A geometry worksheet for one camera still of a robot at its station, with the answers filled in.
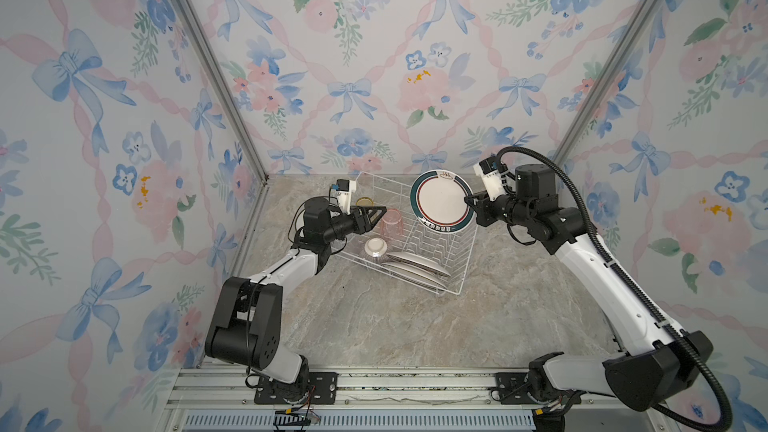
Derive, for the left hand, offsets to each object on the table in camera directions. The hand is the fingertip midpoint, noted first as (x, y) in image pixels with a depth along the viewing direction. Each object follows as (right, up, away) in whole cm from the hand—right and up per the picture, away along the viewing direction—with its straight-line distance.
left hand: (383, 208), depth 81 cm
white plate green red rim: (+14, +2, -5) cm, 15 cm away
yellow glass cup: (-6, +2, +17) cm, 18 cm away
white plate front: (+7, -16, -6) cm, 19 cm away
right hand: (+21, +3, -6) cm, 23 cm away
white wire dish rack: (+5, -12, +18) cm, 23 cm away
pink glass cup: (+3, -5, +14) cm, 15 cm away
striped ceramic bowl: (-3, -12, +11) cm, 16 cm away
